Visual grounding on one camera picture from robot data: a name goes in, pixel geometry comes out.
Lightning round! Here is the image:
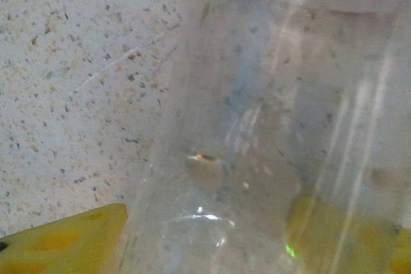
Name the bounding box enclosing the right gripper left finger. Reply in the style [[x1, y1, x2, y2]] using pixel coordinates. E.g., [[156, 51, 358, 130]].
[[0, 203, 129, 274]]

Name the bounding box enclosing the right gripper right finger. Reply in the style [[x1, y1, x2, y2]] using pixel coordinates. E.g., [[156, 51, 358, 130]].
[[286, 195, 411, 274]]

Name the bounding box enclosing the clear plastic bottle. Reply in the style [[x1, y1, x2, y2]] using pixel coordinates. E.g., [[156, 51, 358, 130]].
[[115, 0, 411, 274]]

